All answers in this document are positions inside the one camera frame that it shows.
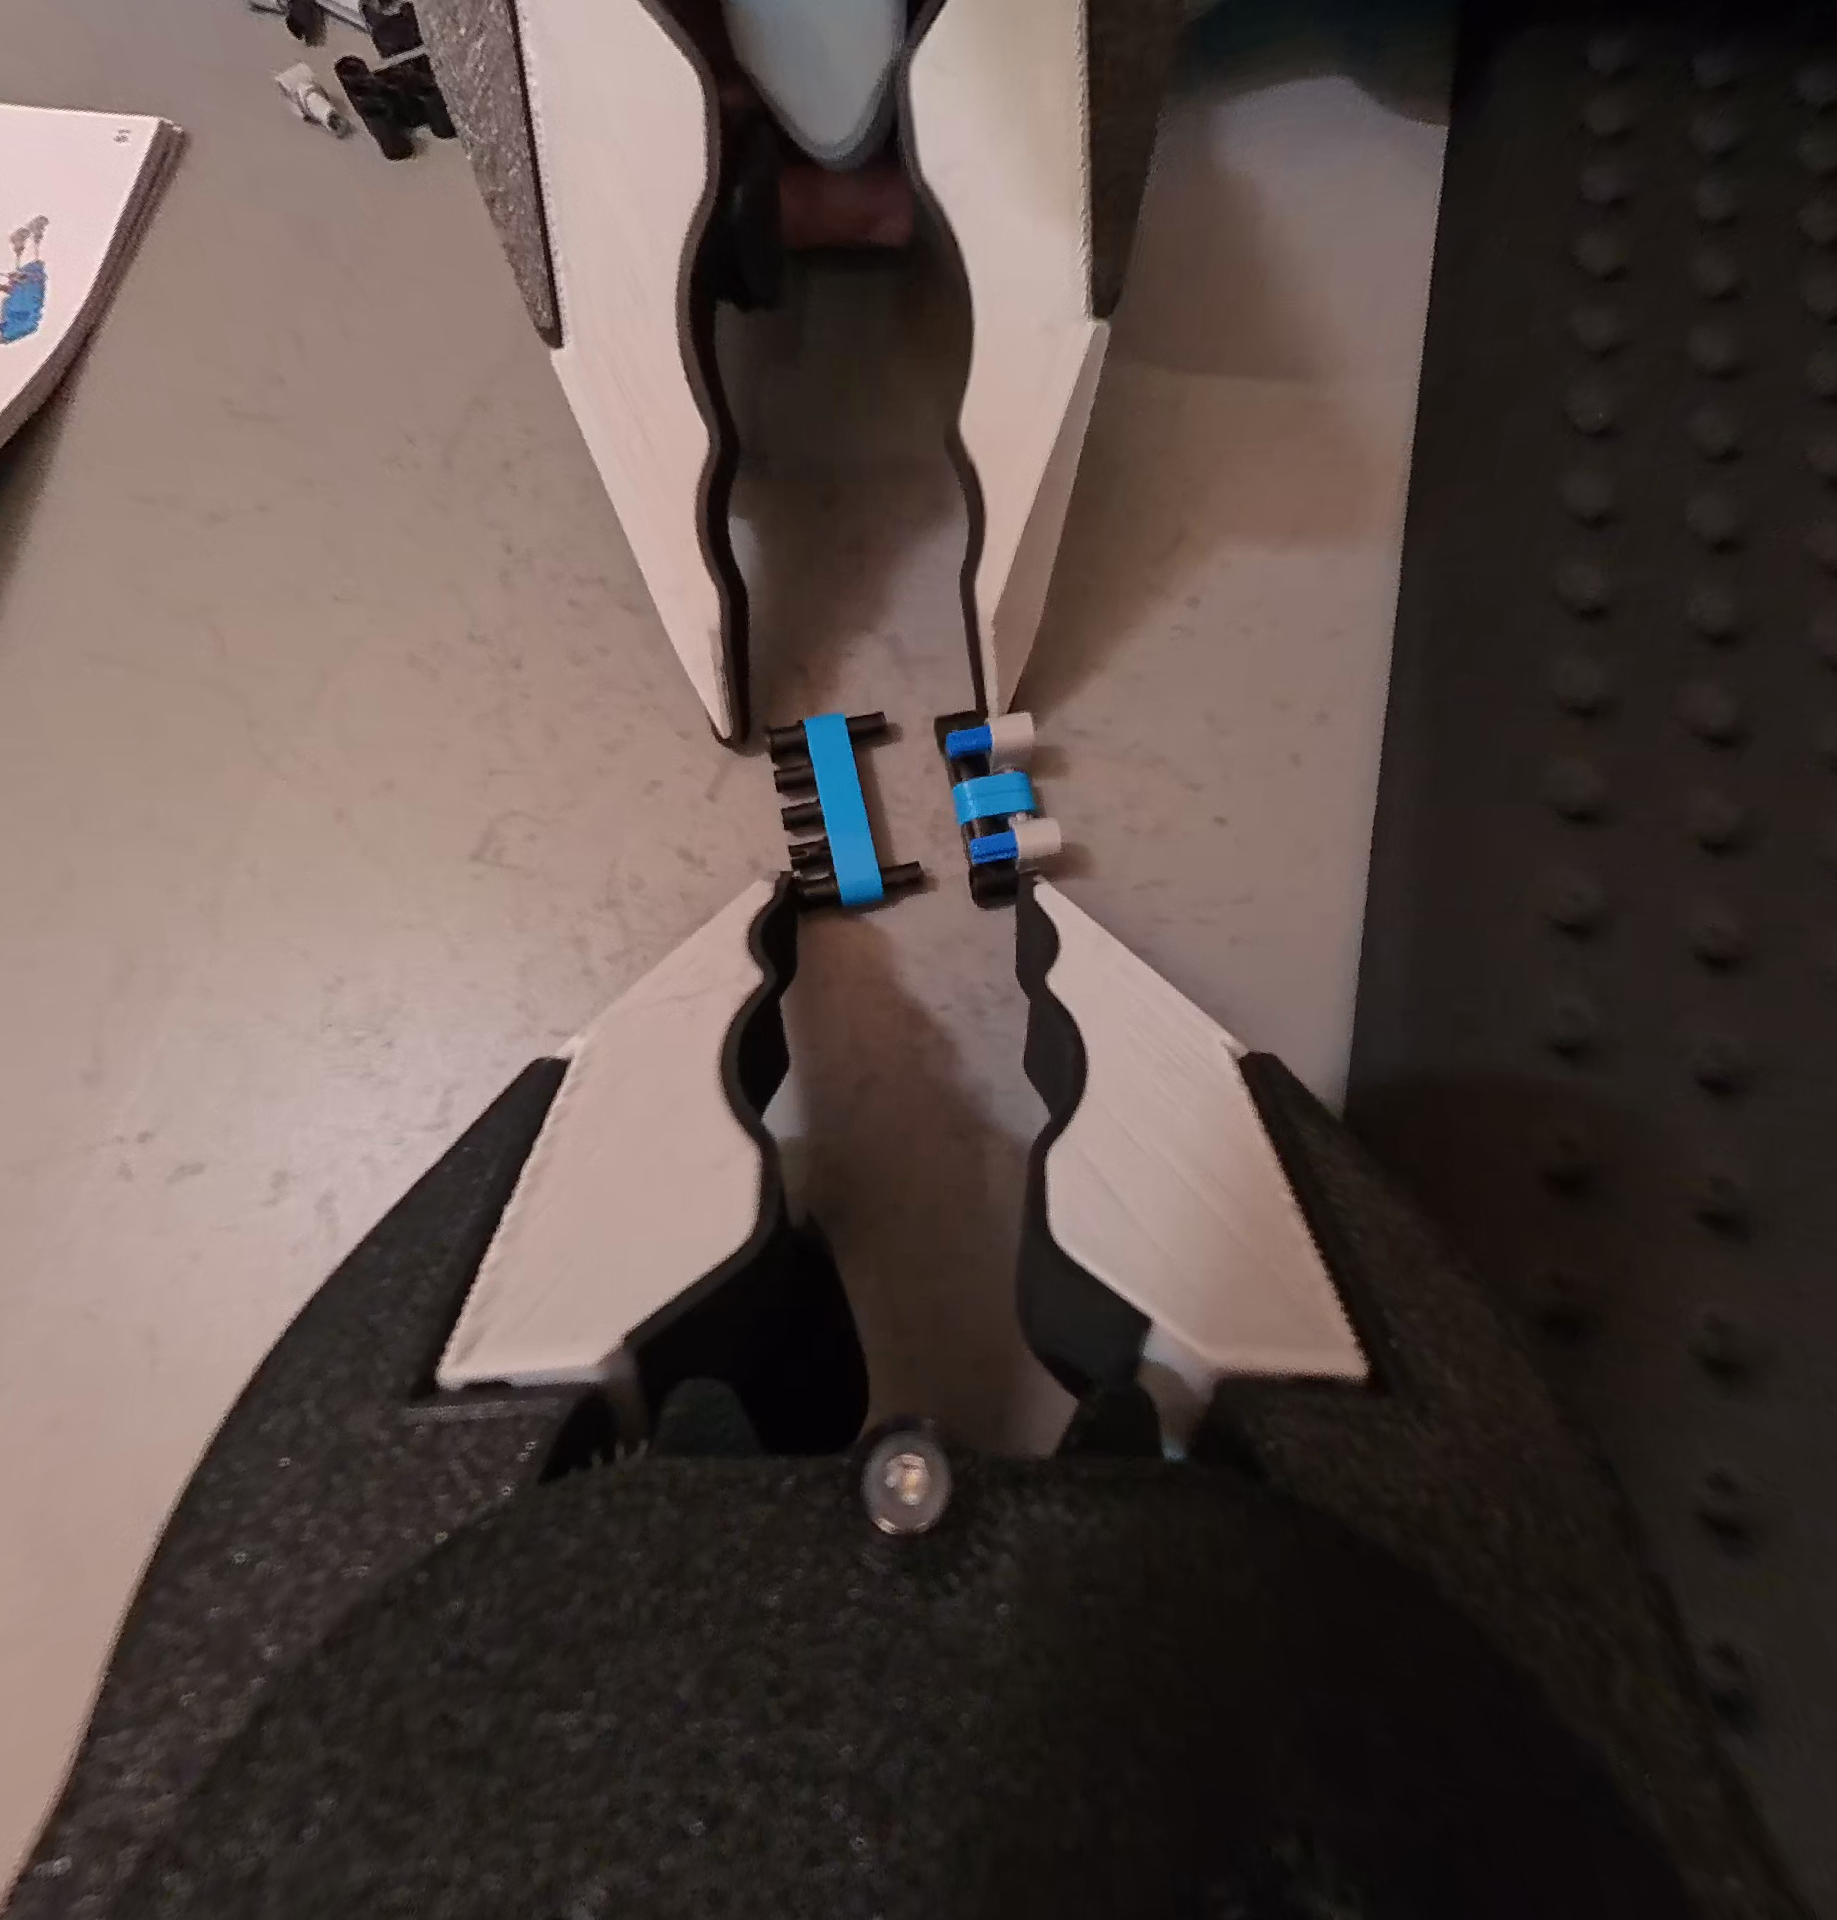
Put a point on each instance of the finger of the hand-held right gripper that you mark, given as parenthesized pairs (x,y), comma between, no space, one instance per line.
(618,302)
(1028,302)

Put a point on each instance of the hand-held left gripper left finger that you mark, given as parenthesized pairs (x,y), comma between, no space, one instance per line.
(618,1199)

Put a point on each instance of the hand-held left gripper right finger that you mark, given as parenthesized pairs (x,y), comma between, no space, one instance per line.
(1188,1199)

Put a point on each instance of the grey and blue connector assembly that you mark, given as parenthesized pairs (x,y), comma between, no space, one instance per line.
(995,796)

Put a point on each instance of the blue beam with black pins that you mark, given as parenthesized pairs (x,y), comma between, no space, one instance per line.
(843,808)

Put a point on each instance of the grey desk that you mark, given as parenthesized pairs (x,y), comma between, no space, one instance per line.
(334,750)

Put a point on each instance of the pile of small building parts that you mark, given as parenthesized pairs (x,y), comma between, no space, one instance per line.
(387,100)

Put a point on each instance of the open instruction booklet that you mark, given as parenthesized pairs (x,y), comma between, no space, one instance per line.
(47,270)

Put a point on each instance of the dark dimpled mat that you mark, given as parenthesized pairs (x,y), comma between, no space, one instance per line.
(1683,750)

